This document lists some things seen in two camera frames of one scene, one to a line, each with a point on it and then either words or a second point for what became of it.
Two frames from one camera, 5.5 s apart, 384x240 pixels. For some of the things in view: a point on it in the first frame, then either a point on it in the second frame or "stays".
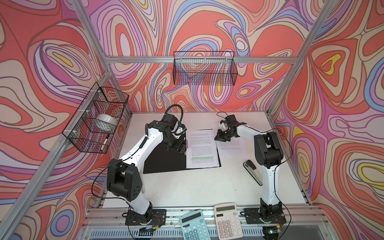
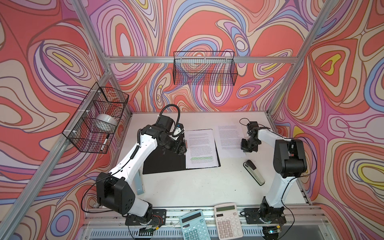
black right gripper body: x=229 y=132 to x=250 y=144
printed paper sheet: x=201 y=150 stays
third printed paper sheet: x=236 y=148 stays
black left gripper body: x=174 y=143 stays
